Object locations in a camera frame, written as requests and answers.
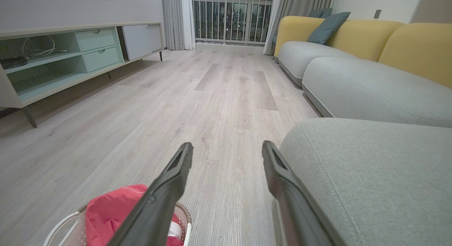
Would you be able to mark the mint cabinet drawer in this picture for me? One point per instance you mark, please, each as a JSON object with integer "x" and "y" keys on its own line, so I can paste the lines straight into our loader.
{"x": 95, "y": 39}
{"x": 102, "y": 58}

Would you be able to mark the white balcony railing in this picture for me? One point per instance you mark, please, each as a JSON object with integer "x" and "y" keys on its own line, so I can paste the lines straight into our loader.
{"x": 225, "y": 19}

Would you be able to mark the white perforated laundry basket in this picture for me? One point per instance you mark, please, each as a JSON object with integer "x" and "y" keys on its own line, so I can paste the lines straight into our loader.
{"x": 186, "y": 223}

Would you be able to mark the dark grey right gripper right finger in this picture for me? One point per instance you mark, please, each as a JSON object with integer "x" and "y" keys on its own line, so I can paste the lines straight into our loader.
{"x": 293, "y": 203}

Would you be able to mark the grey sofa seat section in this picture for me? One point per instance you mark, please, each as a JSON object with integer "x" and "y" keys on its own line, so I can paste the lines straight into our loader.
{"x": 381, "y": 182}

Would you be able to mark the grey yellow sofa section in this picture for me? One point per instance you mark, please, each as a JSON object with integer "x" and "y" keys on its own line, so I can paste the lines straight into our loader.
{"x": 307, "y": 55}
{"x": 370, "y": 90}

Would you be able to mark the grey wall switch plate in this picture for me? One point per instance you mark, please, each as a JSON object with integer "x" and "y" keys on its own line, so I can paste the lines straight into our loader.
{"x": 377, "y": 14}

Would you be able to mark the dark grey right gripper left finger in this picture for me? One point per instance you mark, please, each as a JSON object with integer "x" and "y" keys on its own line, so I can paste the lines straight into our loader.
{"x": 159, "y": 207}

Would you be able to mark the white clothing item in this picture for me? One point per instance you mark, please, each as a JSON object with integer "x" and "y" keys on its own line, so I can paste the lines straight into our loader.
{"x": 174, "y": 231}

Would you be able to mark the grey curtain beside sofa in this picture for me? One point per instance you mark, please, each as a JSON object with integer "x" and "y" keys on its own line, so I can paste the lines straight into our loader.
{"x": 293, "y": 5}

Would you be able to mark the red clothing item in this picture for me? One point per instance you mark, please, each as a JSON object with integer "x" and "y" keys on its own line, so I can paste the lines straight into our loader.
{"x": 109, "y": 210}

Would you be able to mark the small teal cushion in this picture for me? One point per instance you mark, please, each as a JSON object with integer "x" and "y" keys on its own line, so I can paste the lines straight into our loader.
{"x": 319, "y": 12}

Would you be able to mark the large teal cushion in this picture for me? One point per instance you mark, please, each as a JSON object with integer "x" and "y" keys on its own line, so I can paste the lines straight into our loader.
{"x": 326, "y": 28}

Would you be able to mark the white and mint TV cabinet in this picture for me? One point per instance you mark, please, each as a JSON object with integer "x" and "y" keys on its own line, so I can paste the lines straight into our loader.
{"x": 141, "y": 39}

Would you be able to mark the black flat device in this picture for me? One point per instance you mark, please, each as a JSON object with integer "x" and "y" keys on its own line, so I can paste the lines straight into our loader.
{"x": 12, "y": 63}

